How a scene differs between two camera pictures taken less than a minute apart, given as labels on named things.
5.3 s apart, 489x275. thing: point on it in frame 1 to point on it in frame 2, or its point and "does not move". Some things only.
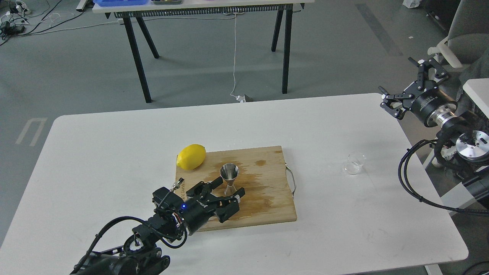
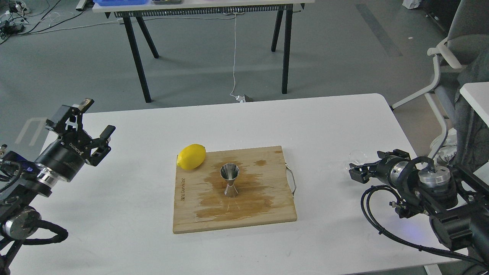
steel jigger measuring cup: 229,171 does not move
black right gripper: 422,105 to 395,167
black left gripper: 194,213 to 65,158
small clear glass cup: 355,160 does not move
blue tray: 121,3 does not move
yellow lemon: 191,157 does not move
